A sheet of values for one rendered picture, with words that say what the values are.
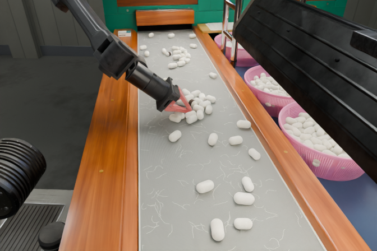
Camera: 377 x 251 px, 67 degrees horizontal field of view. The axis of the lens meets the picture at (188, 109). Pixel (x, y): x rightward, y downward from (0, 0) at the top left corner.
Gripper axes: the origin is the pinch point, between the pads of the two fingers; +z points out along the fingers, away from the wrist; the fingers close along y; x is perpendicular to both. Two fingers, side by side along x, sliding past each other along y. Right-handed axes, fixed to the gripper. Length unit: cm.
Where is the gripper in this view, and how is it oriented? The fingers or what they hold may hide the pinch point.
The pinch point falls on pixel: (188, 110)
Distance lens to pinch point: 79.9
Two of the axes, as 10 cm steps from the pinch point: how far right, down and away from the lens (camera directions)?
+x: -6.5, 6.9, 3.0
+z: 7.4, 5.1, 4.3
